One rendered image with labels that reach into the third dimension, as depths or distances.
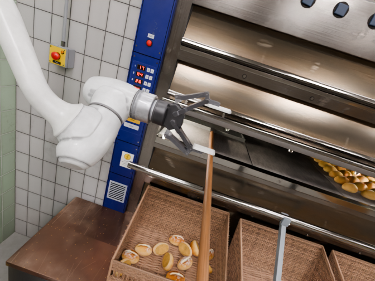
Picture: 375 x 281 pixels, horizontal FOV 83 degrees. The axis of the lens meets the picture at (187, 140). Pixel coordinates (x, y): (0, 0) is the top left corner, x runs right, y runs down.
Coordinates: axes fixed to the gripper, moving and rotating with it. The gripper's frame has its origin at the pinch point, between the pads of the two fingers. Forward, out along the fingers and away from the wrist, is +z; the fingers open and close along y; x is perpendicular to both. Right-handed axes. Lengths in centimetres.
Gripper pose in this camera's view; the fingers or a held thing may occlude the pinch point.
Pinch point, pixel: (219, 131)
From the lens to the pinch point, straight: 64.3
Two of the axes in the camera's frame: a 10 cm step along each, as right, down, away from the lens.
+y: -2.9, 8.9, 3.5
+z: 9.5, 3.2, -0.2
